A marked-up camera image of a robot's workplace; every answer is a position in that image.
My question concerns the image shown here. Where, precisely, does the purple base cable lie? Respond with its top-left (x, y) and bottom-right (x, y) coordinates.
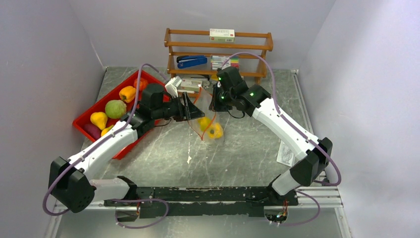
top-left (105, 198), bottom-right (169, 230)
top-left (269, 189), bottom-right (321, 228)

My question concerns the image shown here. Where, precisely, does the orange red pepper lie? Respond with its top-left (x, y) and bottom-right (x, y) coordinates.
top-left (133, 77), bottom-right (148, 92)

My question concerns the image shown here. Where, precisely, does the clear zip top bag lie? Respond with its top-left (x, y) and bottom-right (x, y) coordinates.
top-left (188, 87), bottom-right (225, 145)

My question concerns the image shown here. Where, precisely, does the yellow pear squash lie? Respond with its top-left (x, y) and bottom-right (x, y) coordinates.
top-left (90, 112), bottom-right (108, 130)

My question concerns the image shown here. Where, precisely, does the blue stapler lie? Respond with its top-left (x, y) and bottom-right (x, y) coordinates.
top-left (176, 55), bottom-right (208, 69)

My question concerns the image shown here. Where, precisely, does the yellow green mango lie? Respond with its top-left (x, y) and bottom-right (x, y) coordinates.
top-left (197, 117), bottom-right (211, 131)

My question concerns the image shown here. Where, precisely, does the purple eggplant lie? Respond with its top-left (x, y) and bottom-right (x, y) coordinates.
top-left (83, 123), bottom-right (102, 140)

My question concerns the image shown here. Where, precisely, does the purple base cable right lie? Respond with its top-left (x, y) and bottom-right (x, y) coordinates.
top-left (269, 189), bottom-right (321, 228)

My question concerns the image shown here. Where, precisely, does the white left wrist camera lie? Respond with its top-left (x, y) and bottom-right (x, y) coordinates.
top-left (165, 76), bottom-right (182, 98)

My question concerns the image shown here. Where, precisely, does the yellow banana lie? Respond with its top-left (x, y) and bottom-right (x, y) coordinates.
top-left (101, 125), bottom-right (114, 137)

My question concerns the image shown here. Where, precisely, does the pack of coloured markers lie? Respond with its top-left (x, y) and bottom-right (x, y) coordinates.
top-left (210, 55), bottom-right (239, 70)

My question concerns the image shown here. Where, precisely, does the green round cabbage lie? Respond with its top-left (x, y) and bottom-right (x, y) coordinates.
top-left (105, 100), bottom-right (127, 119)

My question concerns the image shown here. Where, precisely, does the white staples box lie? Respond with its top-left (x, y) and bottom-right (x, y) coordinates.
top-left (179, 78), bottom-right (203, 92)

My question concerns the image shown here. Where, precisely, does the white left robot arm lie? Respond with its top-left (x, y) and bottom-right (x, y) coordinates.
top-left (43, 83), bottom-right (205, 215)

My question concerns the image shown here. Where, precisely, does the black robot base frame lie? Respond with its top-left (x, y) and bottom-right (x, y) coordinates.
top-left (104, 179), bottom-right (298, 218)

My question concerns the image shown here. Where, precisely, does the red plastic tray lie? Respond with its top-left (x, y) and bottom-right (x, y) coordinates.
top-left (72, 69), bottom-right (171, 161)

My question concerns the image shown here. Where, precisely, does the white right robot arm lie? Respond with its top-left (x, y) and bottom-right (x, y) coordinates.
top-left (209, 66), bottom-right (332, 205)

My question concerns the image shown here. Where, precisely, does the yellow orange bell pepper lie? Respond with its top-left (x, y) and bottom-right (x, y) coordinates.
top-left (119, 86), bottom-right (137, 103)

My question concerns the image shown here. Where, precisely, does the white box on top shelf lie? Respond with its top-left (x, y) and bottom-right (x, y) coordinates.
top-left (209, 28), bottom-right (235, 43)

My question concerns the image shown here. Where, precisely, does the wooden three-tier shelf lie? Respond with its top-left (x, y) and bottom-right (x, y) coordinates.
top-left (164, 28), bottom-right (274, 84)

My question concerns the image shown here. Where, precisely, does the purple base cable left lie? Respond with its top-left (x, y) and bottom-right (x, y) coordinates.
top-left (105, 198), bottom-right (169, 230)

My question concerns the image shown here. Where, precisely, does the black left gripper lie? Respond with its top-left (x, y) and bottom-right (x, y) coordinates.
top-left (153, 92), bottom-right (205, 122)

